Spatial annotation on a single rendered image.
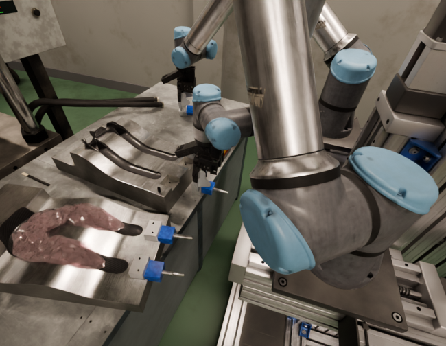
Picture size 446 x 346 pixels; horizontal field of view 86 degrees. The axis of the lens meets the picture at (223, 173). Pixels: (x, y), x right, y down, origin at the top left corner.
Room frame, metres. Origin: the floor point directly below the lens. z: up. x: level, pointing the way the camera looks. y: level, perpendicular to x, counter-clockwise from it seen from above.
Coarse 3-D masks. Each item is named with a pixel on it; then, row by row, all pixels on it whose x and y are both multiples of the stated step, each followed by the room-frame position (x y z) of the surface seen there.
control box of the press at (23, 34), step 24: (0, 0) 1.06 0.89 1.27; (24, 0) 1.15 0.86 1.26; (48, 0) 1.24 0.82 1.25; (0, 24) 1.02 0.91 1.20; (24, 24) 1.11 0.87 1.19; (48, 24) 1.20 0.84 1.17; (0, 48) 0.98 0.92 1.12; (24, 48) 1.07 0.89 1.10; (48, 48) 1.16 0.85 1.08; (48, 96) 1.12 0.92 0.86
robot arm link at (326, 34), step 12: (324, 12) 0.89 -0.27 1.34; (324, 24) 0.88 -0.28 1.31; (336, 24) 0.88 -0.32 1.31; (312, 36) 0.91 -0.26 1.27; (324, 36) 0.87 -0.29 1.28; (336, 36) 0.86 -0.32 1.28; (348, 36) 0.86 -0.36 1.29; (324, 48) 0.88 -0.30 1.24; (336, 48) 0.85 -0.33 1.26; (348, 48) 0.83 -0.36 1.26; (360, 48) 0.84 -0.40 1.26; (324, 60) 0.87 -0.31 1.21
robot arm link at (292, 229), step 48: (240, 0) 0.34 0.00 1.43; (288, 0) 0.32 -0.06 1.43; (240, 48) 0.33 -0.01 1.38; (288, 48) 0.29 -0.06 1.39; (288, 96) 0.26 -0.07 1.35; (288, 144) 0.23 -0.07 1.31; (288, 192) 0.19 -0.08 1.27; (336, 192) 0.20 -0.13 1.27; (288, 240) 0.14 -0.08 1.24; (336, 240) 0.16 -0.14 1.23
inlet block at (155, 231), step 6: (150, 222) 0.39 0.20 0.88; (156, 222) 0.39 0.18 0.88; (150, 228) 0.37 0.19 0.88; (156, 228) 0.38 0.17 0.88; (162, 228) 0.39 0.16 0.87; (168, 228) 0.39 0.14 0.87; (174, 228) 0.39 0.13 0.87; (144, 234) 0.35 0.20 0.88; (150, 234) 0.36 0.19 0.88; (156, 234) 0.36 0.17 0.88; (162, 234) 0.37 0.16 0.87; (168, 234) 0.37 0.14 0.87; (174, 234) 0.37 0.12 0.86; (180, 234) 0.38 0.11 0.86; (150, 240) 0.35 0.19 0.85; (156, 240) 0.35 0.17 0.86; (162, 240) 0.35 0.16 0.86; (168, 240) 0.35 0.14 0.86
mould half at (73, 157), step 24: (120, 120) 0.83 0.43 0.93; (72, 144) 0.74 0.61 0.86; (120, 144) 0.70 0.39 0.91; (168, 144) 0.76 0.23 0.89; (72, 168) 0.63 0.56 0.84; (96, 168) 0.58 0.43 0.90; (120, 168) 0.60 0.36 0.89; (168, 168) 0.62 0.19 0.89; (192, 168) 0.65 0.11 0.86; (120, 192) 0.55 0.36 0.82; (144, 192) 0.51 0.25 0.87; (168, 192) 0.51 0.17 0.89
